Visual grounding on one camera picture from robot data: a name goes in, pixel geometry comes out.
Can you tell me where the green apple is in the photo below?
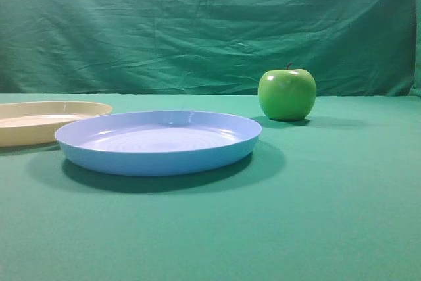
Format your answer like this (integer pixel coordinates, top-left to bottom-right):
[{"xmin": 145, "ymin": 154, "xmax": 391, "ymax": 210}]
[{"xmin": 257, "ymin": 64, "xmax": 317, "ymax": 122}]

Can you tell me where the blue plastic plate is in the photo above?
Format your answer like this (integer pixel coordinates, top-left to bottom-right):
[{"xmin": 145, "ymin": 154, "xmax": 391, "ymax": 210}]
[{"xmin": 55, "ymin": 111, "xmax": 262, "ymax": 176}]

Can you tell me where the yellow plastic plate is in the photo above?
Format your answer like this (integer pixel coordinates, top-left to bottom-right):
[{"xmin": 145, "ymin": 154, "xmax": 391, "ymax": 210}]
[{"xmin": 1, "ymin": 101, "xmax": 113, "ymax": 147}]

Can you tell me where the green backdrop cloth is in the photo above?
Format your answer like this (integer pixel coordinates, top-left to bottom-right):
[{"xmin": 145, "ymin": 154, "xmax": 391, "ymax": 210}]
[{"xmin": 1, "ymin": 0, "xmax": 420, "ymax": 96}]

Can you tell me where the green table cloth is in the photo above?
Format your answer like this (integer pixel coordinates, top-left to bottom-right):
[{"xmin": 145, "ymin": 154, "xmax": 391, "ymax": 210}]
[{"xmin": 1, "ymin": 94, "xmax": 420, "ymax": 280}]

